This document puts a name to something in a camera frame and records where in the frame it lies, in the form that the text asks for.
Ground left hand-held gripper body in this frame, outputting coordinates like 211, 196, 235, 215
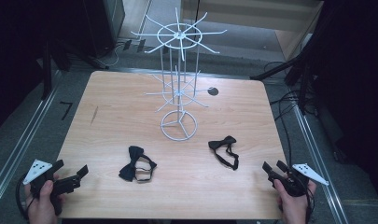
22, 159, 82, 217

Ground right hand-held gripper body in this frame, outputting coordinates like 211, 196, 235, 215
268, 162, 330, 198

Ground large black bow tie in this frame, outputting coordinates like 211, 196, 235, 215
118, 145, 158, 183

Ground small black bow tie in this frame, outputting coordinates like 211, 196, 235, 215
207, 134, 240, 172

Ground person's right hand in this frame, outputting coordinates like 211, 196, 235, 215
273, 178, 318, 224

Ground person's left hand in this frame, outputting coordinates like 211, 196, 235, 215
23, 175, 67, 224

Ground black stand leg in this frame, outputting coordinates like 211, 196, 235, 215
249, 40, 315, 116

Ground black stand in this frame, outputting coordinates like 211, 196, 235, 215
40, 38, 73, 101

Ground dark cabinet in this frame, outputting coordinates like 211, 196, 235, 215
82, 0, 126, 60

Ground light wooden furniture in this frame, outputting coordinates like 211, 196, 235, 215
180, 0, 325, 62

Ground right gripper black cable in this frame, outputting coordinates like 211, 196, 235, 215
303, 186, 316, 224

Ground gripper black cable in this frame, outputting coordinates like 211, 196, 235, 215
14, 173, 33, 222
303, 186, 316, 224

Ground metal floor rail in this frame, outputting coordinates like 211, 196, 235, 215
0, 70, 63, 217
292, 105, 350, 224

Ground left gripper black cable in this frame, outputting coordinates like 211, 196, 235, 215
14, 173, 33, 222

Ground black floor cables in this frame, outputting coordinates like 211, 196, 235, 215
263, 61, 319, 171

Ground white floor cable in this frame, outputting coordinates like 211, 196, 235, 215
105, 42, 124, 69

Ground white wire display rack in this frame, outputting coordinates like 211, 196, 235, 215
130, 7, 228, 142

